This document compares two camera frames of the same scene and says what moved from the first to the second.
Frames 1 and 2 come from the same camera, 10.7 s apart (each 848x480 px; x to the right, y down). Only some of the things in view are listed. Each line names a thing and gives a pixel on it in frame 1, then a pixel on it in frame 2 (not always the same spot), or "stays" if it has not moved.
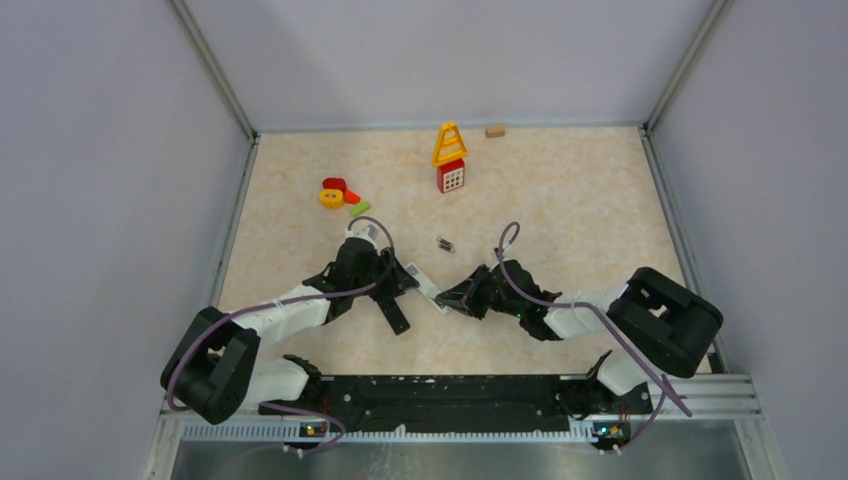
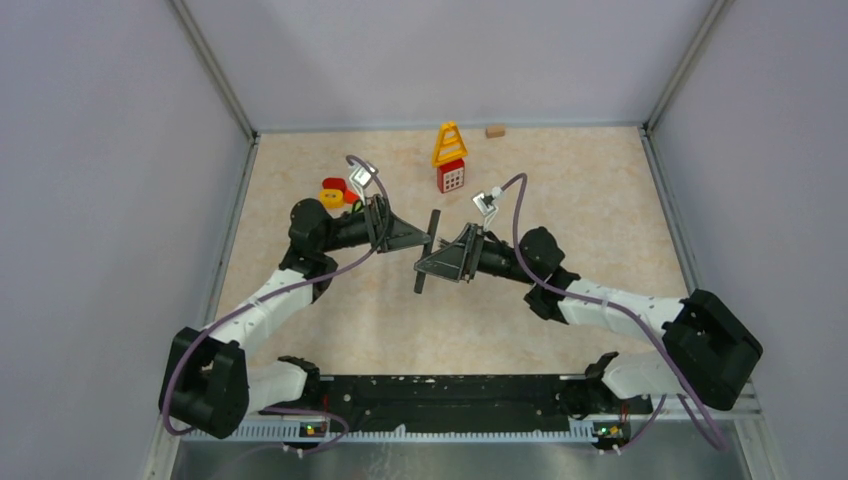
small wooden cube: (495, 132) stays
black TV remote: (393, 314) -> (421, 275)
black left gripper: (397, 279) -> (379, 219)
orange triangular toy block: (351, 197) stays
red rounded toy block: (334, 183) stays
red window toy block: (450, 176) stays
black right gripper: (465, 296) -> (464, 253)
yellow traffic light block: (331, 198) stays
